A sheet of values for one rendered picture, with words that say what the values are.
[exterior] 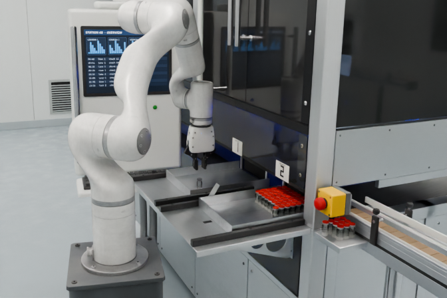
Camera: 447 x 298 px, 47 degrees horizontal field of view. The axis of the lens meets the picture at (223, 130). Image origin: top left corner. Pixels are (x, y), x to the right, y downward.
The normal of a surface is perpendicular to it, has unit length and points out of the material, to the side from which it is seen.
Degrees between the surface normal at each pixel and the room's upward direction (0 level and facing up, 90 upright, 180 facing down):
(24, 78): 90
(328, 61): 90
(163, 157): 90
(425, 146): 90
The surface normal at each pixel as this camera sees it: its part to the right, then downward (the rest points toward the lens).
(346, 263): 0.43, 0.22
